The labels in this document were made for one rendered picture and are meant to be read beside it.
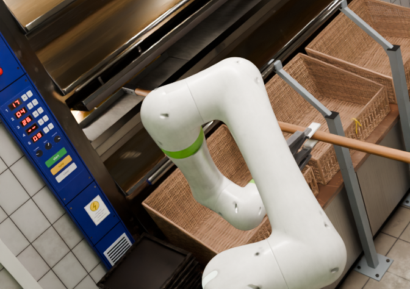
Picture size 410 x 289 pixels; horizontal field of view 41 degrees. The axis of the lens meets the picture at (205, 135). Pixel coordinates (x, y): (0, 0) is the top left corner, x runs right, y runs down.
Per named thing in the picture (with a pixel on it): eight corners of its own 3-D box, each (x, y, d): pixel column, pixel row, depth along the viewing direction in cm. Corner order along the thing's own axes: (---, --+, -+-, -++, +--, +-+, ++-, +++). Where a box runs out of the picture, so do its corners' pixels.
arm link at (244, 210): (249, 244, 154) (248, 224, 145) (215, 221, 159) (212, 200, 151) (277, 210, 160) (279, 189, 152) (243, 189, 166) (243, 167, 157)
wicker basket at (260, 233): (163, 245, 246) (138, 203, 230) (240, 164, 271) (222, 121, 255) (242, 289, 211) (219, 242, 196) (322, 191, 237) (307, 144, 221)
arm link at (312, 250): (362, 271, 102) (248, 38, 119) (281, 305, 102) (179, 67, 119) (354, 274, 114) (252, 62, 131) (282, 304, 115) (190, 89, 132)
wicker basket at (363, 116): (245, 159, 272) (227, 116, 257) (311, 93, 296) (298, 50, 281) (326, 188, 238) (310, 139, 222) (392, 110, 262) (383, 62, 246)
